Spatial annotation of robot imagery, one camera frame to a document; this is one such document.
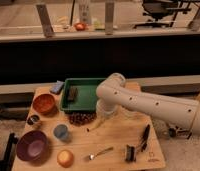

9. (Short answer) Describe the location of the yellow banana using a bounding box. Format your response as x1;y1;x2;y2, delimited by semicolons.
86;120;104;132

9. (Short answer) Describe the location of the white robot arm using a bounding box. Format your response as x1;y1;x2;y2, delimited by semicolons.
96;73;200;135

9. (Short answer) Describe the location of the blue plastic cup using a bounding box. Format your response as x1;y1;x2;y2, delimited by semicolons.
53;124;69;141

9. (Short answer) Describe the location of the green plastic tray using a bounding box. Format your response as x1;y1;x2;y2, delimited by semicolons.
60;78;104;114

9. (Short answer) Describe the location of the bunch of dark grapes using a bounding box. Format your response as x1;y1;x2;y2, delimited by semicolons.
68;113;97;126

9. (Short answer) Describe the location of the wooden folding table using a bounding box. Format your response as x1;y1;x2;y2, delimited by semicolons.
11;82;167;171

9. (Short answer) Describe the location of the dark block in tray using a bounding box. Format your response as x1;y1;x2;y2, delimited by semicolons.
67;86;77;101

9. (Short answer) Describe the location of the metal spoon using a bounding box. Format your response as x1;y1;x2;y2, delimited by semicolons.
84;147;114;161

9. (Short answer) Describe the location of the black marker pen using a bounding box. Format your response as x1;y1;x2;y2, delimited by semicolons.
138;124;150;152

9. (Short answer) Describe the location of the blue sponge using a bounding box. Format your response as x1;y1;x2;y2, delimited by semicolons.
50;81;64;95

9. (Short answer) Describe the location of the orange bowl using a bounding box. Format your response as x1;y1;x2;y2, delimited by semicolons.
32;94;55;115

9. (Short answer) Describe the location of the orange round fruit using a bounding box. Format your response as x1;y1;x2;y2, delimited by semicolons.
57;150;74;168

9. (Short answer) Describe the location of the small dark round tin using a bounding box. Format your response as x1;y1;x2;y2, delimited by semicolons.
27;115;40;126

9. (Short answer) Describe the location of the purple bowl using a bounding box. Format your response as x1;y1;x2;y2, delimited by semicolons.
16;130;48;162

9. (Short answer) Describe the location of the red apple on shelf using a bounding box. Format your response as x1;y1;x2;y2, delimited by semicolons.
74;22;87;31

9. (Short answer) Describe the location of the black office chair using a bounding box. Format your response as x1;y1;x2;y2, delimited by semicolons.
134;0;200;29

